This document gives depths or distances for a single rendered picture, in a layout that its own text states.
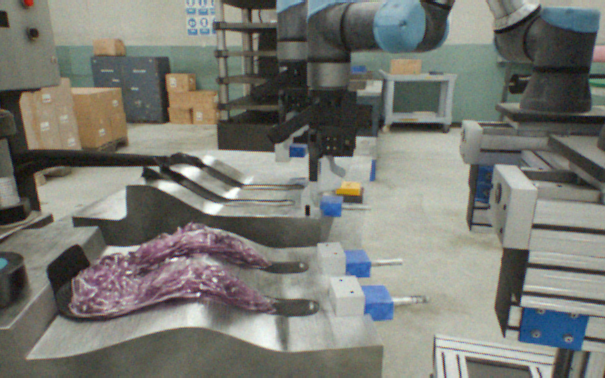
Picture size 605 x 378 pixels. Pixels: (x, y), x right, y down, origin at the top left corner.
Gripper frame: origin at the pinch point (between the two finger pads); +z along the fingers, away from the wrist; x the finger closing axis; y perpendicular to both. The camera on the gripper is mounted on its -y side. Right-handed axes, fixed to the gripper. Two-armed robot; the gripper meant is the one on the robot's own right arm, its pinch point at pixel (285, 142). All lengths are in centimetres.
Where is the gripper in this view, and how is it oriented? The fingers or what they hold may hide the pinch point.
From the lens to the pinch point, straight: 109.9
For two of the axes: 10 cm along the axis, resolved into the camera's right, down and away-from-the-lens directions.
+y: 9.8, 0.5, -1.8
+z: 0.0, 9.5, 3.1
